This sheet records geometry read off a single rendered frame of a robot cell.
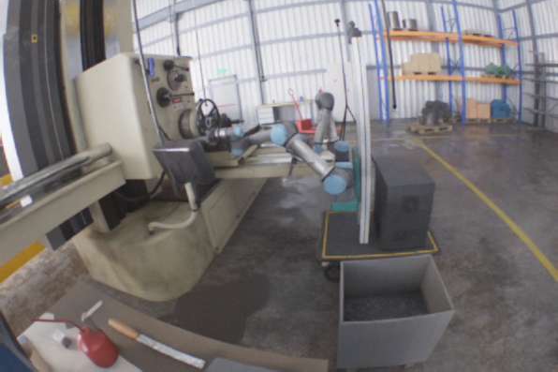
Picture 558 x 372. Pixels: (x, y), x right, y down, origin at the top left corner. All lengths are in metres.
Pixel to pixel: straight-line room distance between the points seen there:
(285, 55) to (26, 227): 8.85
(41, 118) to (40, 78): 0.29
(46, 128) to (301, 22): 8.62
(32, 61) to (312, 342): 2.63
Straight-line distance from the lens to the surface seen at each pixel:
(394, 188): 1.59
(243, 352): 0.62
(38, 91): 2.00
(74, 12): 2.35
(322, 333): 1.74
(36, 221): 1.52
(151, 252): 1.93
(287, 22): 9.44
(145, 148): 1.65
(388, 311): 1.47
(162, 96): 1.80
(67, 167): 1.66
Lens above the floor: 1.48
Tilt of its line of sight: 17 degrees down
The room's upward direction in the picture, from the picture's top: 7 degrees counter-clockwise
